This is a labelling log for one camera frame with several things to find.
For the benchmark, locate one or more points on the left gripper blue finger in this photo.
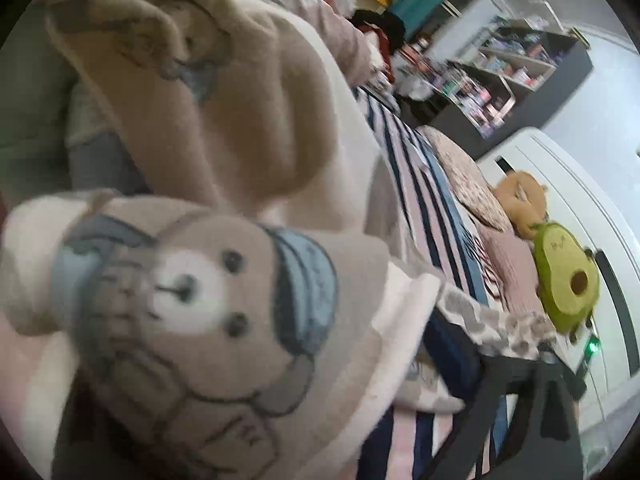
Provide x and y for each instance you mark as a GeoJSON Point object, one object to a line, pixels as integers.
{"type": "Point", "coordinates": [521, 411]}

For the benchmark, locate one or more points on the bear print pajama pants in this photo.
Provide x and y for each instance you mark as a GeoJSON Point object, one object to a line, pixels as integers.
{"type": "Point", "coordinates": [201, 267]}

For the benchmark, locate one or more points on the green avocado plush toy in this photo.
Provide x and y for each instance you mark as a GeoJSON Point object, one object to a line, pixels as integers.
{"type": "Point", "coordinates": [568, 277]}

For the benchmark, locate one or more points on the striped fleece bed blanket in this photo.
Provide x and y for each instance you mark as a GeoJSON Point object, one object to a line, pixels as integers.
{"type": "Point", "coordinates": [435, 227]}

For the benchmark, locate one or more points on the pink ribbed pillow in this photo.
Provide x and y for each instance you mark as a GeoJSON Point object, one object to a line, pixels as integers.
{"type": "Point", "coordinates": [513, 260]}

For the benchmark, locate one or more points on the white bed headboard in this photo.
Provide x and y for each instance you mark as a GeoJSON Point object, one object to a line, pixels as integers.
{"type": "Point", "coordinates": [578, 203]}

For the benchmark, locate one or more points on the tan bear plush toy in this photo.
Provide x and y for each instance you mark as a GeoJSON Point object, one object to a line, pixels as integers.
{"type": "Point", "coordinates": [524, 201]}

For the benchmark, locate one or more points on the floral pink pillow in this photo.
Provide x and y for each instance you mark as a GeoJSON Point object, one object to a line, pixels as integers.
{"type": "Point", "coordinates": [467, 181]}

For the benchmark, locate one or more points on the dark grey bookshelf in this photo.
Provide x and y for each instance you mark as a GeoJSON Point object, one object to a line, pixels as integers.
{"type": "Point", "coordinates": [527, 74]}

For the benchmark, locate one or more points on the cluttered dark desk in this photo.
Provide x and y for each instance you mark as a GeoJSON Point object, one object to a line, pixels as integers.
{"type": "Point", "coordinates": [428, 87]}

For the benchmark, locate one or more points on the clothes pile on chair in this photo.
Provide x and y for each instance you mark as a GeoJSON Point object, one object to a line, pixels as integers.
{"type": "Point", "coordinates": [388, 28]}

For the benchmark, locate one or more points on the pink striped crumpled duvet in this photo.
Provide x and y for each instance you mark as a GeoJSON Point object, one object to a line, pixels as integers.
{"type": "Point", "coordinates": [358, 54]}

